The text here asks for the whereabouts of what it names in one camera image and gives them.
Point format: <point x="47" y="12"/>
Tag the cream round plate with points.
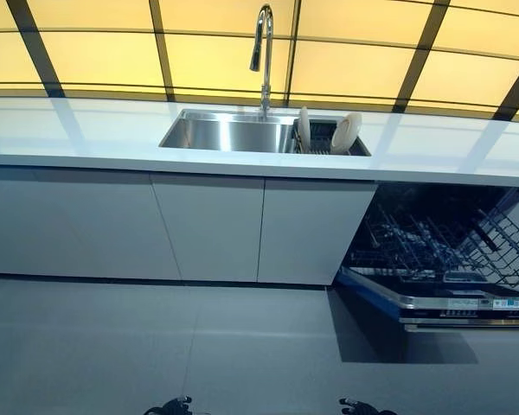
<point x="346" y="132"/>
<point x="303" y="123"/>

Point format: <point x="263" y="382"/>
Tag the stainless steel sink basin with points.
<point x="225" y="134"/>

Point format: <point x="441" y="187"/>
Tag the black built-in dishwasher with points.
<point x="437" y="298"/>

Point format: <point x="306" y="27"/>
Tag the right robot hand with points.
<point x="363" y="408"/>

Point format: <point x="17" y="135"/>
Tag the black dish drying rack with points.
<point x="320" y="134"/>

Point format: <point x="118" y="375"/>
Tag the chrome gooseneck kitchen faucet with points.
<point x="266" y="65"/>

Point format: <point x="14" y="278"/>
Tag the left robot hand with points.
<point x="173" y="407"/>

